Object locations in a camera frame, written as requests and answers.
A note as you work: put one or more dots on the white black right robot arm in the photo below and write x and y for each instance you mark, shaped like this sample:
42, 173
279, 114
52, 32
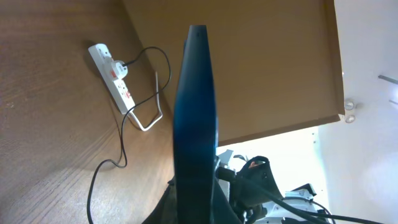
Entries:
252, 193

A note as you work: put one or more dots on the white USB charger plug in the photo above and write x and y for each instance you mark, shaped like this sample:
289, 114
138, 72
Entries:
115, 70

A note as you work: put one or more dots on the white power strip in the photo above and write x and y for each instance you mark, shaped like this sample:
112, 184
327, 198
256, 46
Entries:
118, 89

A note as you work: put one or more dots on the blue Samsung Galaxy smartphone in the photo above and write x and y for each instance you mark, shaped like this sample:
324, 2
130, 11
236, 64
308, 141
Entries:
195, 131

